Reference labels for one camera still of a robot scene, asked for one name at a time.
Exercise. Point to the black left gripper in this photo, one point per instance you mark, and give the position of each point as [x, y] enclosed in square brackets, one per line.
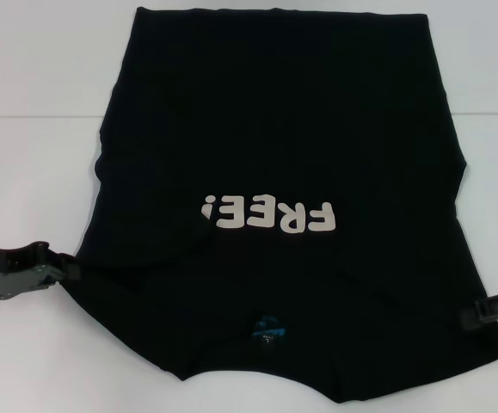
[12, 273]

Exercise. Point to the black shirt with FREE print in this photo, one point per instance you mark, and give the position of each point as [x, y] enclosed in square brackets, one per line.
[274, 129]

